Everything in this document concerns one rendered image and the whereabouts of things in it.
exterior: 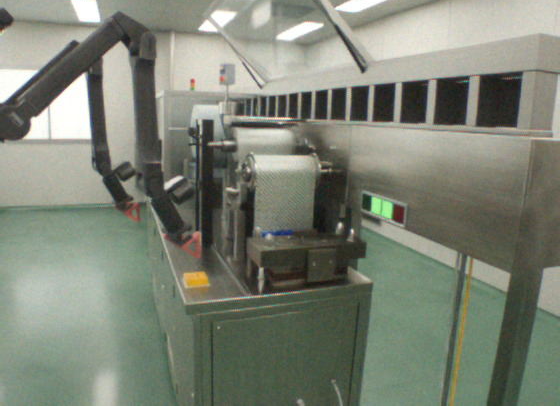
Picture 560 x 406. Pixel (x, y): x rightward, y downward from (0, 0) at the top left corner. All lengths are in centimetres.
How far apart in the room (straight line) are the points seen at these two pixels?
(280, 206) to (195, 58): 574
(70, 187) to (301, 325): 599
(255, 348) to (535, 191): 95
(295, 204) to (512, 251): 85
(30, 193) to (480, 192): 674
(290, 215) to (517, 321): 84
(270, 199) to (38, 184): 590
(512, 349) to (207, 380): 91
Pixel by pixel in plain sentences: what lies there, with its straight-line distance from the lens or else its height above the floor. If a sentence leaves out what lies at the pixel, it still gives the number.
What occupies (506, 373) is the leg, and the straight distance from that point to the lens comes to 133.
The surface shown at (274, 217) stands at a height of 109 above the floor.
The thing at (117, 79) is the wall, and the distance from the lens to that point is 702.
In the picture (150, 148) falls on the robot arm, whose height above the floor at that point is 136.
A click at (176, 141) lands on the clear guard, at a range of 249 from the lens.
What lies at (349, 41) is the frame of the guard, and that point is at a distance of 152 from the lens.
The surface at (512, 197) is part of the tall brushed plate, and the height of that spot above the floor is 131.
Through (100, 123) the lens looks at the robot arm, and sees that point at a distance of 165.
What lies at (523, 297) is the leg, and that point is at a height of 103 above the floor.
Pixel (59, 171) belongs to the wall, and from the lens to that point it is 712.
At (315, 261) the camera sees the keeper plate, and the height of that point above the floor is 98.
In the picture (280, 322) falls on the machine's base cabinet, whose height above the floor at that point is 79.
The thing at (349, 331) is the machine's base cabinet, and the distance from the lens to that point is 158.
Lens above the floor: 145
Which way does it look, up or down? 11 degrees down
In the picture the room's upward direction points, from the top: 2 degrees clockwise
